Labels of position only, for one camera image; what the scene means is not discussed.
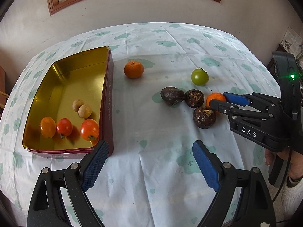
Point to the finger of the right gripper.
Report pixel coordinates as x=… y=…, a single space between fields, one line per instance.
x=233 y=110
x=252 y=100

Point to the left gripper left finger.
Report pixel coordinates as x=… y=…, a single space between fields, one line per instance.
x=47 y=207

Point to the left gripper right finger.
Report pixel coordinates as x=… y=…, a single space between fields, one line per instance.
x=254 y=207

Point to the large mandarin orange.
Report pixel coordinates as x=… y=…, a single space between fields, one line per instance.
x=214 y=96

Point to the dark cracked passion fruit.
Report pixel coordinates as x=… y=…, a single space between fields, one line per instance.
x=204 y=117

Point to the dark wrinkled passion fruit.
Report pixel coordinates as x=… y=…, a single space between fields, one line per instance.
x=194 y=98

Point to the green tomato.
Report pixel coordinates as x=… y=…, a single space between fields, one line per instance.
x=199 y=77

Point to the dark smooth passion fruit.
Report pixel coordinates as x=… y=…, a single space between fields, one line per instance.
x=172 y=95

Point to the orange yellow tomato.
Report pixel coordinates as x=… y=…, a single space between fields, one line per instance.
x=48 y=127

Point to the red tomato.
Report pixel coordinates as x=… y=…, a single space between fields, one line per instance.
x=89 y=130
x=64 y=127

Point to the small mandarin orange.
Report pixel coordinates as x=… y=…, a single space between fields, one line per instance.
x=133 y=69

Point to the white sleeve cuff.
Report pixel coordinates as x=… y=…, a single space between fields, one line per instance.
x=291 y=196

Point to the paper with print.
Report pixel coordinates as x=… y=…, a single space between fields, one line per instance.
x=291 y=42

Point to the cloud print tablecloth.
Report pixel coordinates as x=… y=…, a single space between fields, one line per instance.
x=151 y=179

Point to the wooden chair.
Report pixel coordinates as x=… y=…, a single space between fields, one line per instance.
x=4 y=95

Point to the red gold toffee tin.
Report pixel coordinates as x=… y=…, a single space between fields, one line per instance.
x=85 y=76

